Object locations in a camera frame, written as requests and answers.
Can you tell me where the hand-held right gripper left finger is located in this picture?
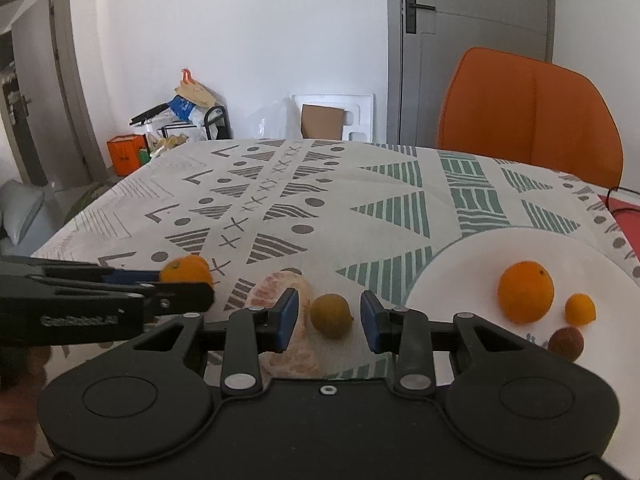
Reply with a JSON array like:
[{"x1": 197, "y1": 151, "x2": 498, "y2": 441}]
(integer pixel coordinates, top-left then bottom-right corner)
[{"x1": 127, "y1": 288, "x2": 301, "y2": 399}]

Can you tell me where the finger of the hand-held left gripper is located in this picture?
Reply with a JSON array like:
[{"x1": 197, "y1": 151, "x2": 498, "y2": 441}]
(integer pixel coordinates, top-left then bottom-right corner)
[
  {"x1": 0, "y1": 254, "x2": 166, "y2": 297},
  {"x1": 139, "y1": 281, "x2": 216, "y2": 322}
]

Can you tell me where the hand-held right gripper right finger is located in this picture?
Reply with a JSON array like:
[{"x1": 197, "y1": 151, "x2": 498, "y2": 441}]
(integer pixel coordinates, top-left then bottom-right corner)
[{"x1": 359, "y1": 289, "x2": 532, "y2": 397}]

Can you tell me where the large orange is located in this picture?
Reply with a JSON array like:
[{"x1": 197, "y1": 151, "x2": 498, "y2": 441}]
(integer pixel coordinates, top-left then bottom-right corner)
[
  {"x1": 497, "y1": 260, "x2": 556, "y2": 324},
  {"x1": 159, "y1": 254, "x2": 215, "y2": 289}
]

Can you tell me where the olive green round fruit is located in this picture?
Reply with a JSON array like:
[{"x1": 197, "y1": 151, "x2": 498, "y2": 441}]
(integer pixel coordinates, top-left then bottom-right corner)
[{"x1": 309, "y1": 293, "x2": 355, "y2": 339}]

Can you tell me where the white plate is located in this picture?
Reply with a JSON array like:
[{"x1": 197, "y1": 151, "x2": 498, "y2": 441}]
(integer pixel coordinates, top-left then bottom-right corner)
[{"x1": 404, "y1": 227, "x2": 640, "y2": 463}]

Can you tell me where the small red fruit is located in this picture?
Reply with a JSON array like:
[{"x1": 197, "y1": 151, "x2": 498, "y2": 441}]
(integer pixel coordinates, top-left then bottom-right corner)
[{"x1": 547, "y1": 326, "x2": 585, "y2": 362}]

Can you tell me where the small orange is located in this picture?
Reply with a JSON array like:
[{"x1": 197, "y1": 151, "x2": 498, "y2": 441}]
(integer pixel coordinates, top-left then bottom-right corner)
[{"x1": 565, "y1": 293, "x2": 597, "y2": 325}]

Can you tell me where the person's left hand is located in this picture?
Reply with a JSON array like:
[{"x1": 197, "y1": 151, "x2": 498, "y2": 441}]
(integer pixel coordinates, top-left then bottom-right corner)
[{"x1": 0, "y1": 345, "x2": 53, "y2": 463}]

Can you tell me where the grey sofa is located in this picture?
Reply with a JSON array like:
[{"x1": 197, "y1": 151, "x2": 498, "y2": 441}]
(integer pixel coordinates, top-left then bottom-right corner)
[{"x1": 0, "y1": 179, "x2": 52, "y2": 247}]

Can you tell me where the orange box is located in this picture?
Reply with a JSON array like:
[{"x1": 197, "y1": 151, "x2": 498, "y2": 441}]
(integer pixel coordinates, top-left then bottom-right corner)
[{"x1": 106, "y1": 134, "x2": 150, "y2": 177}]

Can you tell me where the patterned tablecloth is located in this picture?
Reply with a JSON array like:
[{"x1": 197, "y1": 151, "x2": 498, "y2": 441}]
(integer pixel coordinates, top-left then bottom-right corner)
[{"x1": 30, "y1": 138, "x2": 640, "y2": 381}]

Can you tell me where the black folded umbrella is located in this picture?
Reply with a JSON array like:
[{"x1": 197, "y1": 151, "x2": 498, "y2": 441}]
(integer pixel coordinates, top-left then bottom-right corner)
[{"x1": 129, "y1": 102, "x2": 172, "y2": 126}]

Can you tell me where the grey open door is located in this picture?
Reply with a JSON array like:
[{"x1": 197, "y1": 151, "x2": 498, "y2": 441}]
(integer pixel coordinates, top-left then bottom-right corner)
[{"x1": 0, "y1": 0, "x2": 109, "y2": 187}]

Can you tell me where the blue and white bag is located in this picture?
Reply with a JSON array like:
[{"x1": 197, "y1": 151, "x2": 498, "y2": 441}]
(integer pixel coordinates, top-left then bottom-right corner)
[{"x1": 167, "y1": 95, "x2": 199, "y2": 122}]

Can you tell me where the cardboard box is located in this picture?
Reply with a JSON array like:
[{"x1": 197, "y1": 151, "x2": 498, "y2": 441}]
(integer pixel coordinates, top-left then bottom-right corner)
[{"x1": 300, "y1": 103, "x2": 347, "y2": 140}]

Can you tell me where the white foam board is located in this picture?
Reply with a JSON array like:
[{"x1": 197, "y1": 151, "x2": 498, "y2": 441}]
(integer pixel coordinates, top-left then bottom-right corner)
[{"x1": 289, "y1": 92, "x2": 376, "y2": 144}]

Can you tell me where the brown paper bag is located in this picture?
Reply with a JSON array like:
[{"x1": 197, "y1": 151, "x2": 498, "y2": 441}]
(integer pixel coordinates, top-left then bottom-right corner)
[{"x1": 173, "y1": 67, "x2": 217, "y2": 109}]

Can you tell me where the orange chair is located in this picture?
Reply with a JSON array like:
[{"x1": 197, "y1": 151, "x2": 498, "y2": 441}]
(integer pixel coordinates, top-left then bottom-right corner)
[{"x1": 437, "y1": 47, "x2": 625, "y2": 192}]

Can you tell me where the red cloth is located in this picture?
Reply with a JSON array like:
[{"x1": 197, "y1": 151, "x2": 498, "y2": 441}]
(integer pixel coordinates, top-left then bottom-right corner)
[{"x1": 604, "y1": 191, "x2": 640, "y2": 267}]

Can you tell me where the black trolley frame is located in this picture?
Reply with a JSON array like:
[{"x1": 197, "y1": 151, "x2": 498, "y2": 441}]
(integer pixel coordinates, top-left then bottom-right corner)
[{"x1": 202, "y1": 104, "x2": 232, "y2": 141}]

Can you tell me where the black cable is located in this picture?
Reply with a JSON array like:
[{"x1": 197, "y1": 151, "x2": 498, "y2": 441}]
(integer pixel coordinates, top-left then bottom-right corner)
[{"x1": 604, "y1": 186, "x2": 628, "y2": 213}]

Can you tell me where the black door handle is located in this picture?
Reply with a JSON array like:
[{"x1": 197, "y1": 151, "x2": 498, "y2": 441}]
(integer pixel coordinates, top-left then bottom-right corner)
[{"x1": 404, "y1": 0, "x2": 437, "y2": 35}]

